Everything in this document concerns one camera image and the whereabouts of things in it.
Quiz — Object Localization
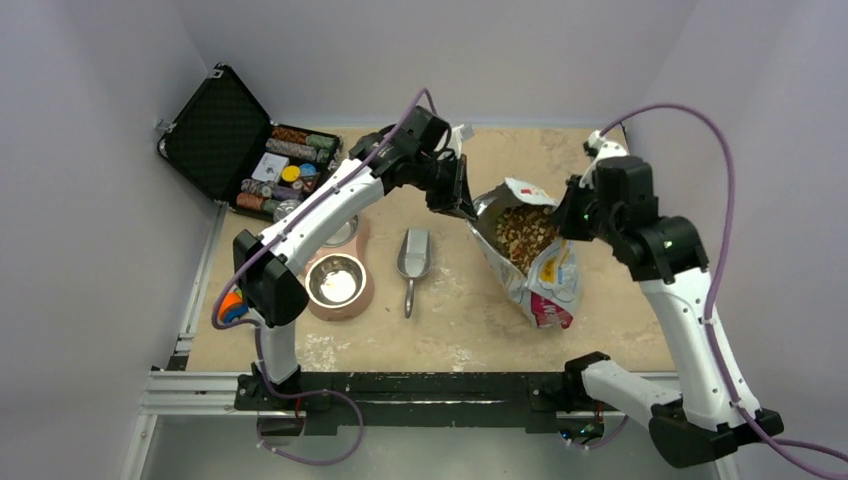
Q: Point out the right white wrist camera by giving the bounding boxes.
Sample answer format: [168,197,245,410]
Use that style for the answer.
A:
[578,130,629,189]

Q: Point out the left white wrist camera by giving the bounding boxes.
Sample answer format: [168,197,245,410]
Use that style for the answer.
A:
[452,124,475,143]

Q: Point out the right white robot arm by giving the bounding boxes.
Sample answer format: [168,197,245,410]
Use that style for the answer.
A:
[552,156,784,469]

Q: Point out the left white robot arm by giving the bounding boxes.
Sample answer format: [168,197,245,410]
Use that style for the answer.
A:
[233,106,476,409]

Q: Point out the pet food bag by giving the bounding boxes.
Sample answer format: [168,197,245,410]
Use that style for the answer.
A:
[467,178,583,329]

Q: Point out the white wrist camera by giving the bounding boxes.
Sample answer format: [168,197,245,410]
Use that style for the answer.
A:
[452,124,475,143]
[578,130,629,189]

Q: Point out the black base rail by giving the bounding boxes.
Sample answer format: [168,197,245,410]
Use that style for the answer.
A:
[234,372,618,443]

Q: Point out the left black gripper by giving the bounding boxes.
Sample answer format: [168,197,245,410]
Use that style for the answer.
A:
[408,151,477,221]

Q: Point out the pink double pet bowl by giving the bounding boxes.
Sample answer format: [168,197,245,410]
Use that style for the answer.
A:
[304,214,374,322]

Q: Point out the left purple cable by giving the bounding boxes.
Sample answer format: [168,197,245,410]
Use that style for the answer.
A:
[210,87,439,466]

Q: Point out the orange blue toy car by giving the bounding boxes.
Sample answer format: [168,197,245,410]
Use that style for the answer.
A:
[216,290,249,325]

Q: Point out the black poker chip case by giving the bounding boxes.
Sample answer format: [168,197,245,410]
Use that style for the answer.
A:
[157,63,343,219]

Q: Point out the clear water bottle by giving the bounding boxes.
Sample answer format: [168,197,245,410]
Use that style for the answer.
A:
[272,199,302,223]

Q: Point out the metal food scoop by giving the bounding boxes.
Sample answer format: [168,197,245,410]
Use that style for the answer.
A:
[397,228,431,319]

